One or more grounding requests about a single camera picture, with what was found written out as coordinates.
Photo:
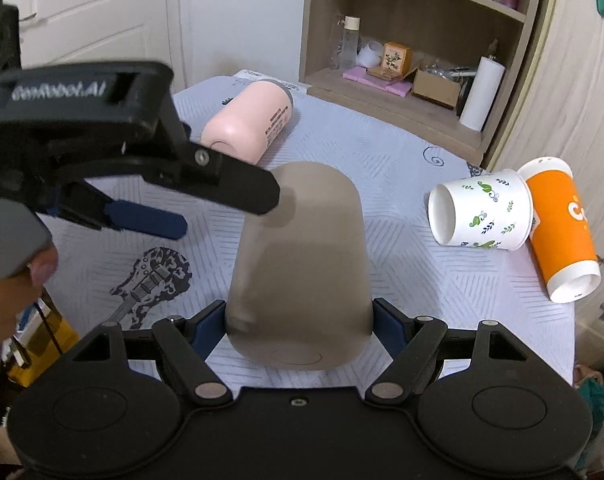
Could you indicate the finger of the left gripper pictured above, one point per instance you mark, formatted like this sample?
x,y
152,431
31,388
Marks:
x,y
197,171
132,217

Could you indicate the white floral paper cup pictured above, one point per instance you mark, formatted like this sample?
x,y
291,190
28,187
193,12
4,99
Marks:
x,y
488,211

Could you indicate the small cardboard box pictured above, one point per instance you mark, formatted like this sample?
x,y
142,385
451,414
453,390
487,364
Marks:
x,y
436,89

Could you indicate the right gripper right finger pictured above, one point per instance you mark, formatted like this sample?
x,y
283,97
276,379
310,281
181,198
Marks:
x,y
413,345

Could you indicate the wooden shelf unit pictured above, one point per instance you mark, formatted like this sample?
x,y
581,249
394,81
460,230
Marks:
x,y
453,33

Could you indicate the wooden wardrobe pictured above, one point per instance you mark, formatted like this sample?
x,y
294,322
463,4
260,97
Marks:
x,y
558,109

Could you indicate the white paper towel roll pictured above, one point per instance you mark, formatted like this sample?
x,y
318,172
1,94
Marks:
x,y
482,94

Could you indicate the taupe metal tumbler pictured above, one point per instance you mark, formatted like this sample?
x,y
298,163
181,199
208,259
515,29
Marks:
x,y
300,293

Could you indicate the orange paper cup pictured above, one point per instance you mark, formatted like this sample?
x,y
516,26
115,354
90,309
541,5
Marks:
x,y
560,236

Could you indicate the white door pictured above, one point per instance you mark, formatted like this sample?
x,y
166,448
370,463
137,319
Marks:
x,y
65,31

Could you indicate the pink foam pad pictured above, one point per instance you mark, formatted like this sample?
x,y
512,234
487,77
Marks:
x,y
359,74

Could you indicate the clear bottle beige cap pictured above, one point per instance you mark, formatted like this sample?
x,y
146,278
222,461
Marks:
x,y
350,40

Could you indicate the person's left hand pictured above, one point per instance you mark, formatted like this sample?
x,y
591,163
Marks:
x,y
18,292

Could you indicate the small floral wooden box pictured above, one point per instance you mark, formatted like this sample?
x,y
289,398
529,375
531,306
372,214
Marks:
x,y
396,58

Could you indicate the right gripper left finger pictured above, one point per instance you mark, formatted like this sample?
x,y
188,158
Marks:
x,y
184,346

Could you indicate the patterned white tablecloth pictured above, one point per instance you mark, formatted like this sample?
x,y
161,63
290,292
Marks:
x,y
150,278

